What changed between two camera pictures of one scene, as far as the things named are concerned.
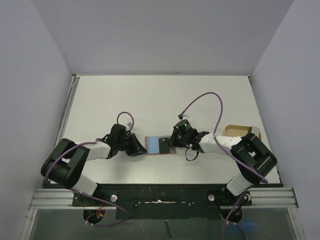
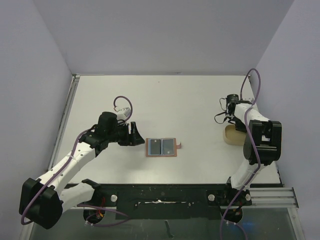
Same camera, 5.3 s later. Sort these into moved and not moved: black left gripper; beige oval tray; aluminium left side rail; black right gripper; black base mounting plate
Moved: black right gripper; black left gripper
Not moved: black base mounting plate; beige oval tray; aluminium left side rail
